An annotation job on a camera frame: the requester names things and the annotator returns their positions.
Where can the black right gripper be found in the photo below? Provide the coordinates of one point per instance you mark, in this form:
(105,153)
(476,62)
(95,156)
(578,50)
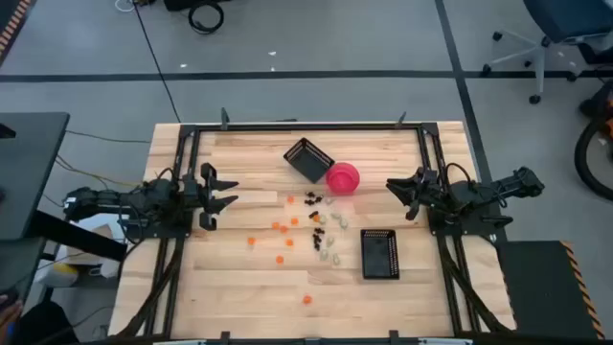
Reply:
(424,189)

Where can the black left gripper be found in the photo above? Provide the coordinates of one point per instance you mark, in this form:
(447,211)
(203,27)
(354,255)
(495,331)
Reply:
(207,191)

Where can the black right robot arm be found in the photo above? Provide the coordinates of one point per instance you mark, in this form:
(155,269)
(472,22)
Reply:
(479,191)

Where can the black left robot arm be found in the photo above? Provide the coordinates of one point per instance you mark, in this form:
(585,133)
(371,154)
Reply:
(143,196)

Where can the pink plastic bowl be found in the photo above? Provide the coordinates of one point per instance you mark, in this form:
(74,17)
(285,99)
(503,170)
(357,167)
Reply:
(343,178)

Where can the black slotted plastic basket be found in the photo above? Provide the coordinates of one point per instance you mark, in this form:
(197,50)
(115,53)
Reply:
(379,254)
(309,160)

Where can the pale plastic skull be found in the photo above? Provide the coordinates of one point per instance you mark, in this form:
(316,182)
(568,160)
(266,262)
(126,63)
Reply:
(324,254)
(343,223)
(330,241)
(323,219)
(335,259)

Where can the white cardboard box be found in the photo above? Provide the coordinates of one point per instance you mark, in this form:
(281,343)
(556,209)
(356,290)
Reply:
(91,221)

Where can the black hazard-striped platform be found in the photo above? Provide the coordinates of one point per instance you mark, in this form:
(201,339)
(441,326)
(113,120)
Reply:
(536,287)
(7,19)

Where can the white yellow jug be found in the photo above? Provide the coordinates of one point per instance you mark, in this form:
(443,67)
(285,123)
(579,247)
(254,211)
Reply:
(62,275)

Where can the black desk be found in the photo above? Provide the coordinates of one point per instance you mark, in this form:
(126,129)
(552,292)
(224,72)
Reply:
(29,167)

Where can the black floor equipment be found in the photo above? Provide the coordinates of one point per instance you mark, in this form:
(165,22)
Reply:
(182,4)

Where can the orange black shop vacuum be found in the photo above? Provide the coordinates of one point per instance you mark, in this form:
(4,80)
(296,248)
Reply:
(598,103)

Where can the person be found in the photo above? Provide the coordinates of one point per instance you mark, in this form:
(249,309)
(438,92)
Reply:
(43,326)

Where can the blue white office chair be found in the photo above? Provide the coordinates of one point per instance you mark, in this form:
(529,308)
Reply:
(565,19)

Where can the person's hand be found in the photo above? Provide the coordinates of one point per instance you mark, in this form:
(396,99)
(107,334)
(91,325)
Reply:
(8,316)

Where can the black frame bracket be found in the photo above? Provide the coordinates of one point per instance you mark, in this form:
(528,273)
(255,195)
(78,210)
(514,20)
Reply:
(393,337)
(224,119)
(224,337)
(401,120)

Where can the black aluminium table frame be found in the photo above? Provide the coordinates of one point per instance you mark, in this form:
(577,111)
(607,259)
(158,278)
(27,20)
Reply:
(311,127)

